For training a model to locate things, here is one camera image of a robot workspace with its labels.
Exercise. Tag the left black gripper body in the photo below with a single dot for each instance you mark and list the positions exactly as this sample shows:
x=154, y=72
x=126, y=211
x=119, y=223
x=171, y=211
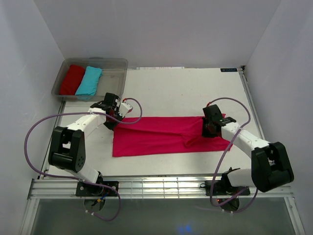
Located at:
x=111, y=123

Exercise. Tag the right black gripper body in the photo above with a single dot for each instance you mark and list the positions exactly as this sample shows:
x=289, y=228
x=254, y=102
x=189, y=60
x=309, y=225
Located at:
x=206, y=130

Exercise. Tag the pink t shirt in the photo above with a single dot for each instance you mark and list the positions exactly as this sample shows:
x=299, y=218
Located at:
x=163, y=135

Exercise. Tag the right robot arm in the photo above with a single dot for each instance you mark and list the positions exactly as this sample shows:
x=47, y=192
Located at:
x=270, y=164

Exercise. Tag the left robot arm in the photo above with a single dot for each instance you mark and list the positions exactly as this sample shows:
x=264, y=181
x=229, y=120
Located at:
x=67, y=149

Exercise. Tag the cyan rolled t shirt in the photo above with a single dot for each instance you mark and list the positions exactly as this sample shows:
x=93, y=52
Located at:
x=89, y=83

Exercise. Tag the clear plastic bin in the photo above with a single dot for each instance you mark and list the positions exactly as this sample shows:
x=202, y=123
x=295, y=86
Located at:
x=113, y=77

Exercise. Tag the red rolled t shirt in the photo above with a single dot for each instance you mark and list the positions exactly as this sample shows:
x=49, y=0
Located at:
x=72, y=80

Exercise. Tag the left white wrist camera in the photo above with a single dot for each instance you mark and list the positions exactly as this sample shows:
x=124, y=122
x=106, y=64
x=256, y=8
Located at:
x=124, y=108

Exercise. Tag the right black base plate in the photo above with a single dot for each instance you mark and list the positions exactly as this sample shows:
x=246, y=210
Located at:
x=220, y=191

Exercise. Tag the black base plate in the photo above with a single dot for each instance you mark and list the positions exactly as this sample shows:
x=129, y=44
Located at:
x=220, y=191
x=87, y=190

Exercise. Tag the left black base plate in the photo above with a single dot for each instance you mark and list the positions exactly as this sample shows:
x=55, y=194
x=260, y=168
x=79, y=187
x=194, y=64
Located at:
x=87, y=190

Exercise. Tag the aluminium frame rail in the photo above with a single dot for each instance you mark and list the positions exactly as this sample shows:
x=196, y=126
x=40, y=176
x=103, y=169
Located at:
x=176, y=187

